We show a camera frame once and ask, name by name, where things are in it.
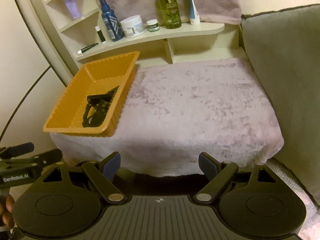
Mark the dark blue spray bottle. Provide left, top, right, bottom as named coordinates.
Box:
left=99, top=0, right=124, bottom=42

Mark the black tube with white cap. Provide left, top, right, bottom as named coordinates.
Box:
left=77, top=43, right=99, bottom=55

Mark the cream wooden corner shelf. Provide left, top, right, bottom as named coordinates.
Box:
left=22, top=0, right=247, bottom=67

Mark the black wrist watch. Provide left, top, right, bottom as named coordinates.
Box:
left=82, top=92, right=113, bottom=127

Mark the grey-green pillow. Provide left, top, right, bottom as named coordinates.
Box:
left=241, top=4, right=319, bottom=201

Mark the small white cream jar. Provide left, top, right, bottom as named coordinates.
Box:
left=146, top=19, right=159, bottom=32

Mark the large white cream jar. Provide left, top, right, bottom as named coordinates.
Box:
left=120, top=15, right=145, bottom=38

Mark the small black white-capped stick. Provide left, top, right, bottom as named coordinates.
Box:
left=95, top=25, right=106, bottom=44

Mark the person's left hand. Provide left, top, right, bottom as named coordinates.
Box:
left=1, top=194, right=15, bottom=229

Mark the blue and white tube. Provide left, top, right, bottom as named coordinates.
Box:
left=189, top=0, right=200, bottom=25

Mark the green olive oil spray bottle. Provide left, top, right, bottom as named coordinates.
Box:
left=158, top=0, right=182, bottom=29

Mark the dark wooden bead necklace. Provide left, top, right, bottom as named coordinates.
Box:
left=103, top=85, right=121, bottom=108

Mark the purple lotion tube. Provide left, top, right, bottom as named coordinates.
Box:
left=63, top=0, right=82, bottom=20

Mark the orange plastic tray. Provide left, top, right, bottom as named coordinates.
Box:
left=43, top=51, right=140, bottom=137

